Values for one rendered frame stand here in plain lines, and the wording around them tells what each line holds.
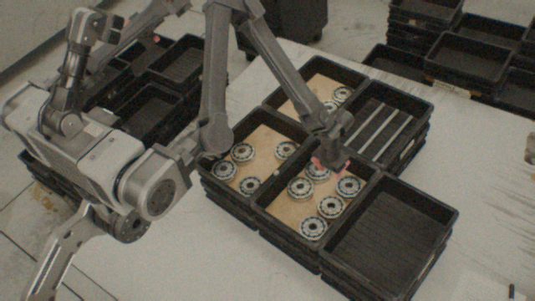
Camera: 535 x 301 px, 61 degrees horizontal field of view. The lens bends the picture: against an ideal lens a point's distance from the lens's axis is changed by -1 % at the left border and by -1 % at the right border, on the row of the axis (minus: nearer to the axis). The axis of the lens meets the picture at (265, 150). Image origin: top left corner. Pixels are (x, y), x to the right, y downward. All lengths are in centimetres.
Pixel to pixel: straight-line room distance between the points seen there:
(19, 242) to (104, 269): 131
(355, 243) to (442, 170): 57
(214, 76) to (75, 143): 37
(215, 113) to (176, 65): 189
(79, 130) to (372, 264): 101
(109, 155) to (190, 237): 87
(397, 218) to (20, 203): 245
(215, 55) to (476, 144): 132
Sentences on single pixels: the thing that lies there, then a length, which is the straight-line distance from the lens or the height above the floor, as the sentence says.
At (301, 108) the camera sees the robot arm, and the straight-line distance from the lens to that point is 133.
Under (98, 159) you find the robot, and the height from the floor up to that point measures 153.
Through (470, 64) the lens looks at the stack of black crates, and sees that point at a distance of 288.
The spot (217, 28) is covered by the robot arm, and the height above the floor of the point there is 160.
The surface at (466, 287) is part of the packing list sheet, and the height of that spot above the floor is 70.
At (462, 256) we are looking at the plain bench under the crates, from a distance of 183.
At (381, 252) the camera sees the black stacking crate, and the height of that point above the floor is 83.
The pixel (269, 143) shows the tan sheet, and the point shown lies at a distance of 193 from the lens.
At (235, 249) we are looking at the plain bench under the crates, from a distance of 181.
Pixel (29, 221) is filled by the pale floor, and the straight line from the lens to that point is 324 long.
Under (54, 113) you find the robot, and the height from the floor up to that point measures 159.
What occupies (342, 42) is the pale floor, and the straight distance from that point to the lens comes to 378.
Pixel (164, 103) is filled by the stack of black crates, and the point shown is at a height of 38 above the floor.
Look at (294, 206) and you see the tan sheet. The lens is 173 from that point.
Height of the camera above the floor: 227
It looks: 49 degrees down
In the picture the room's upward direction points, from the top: 10 degrees counter-clockwise
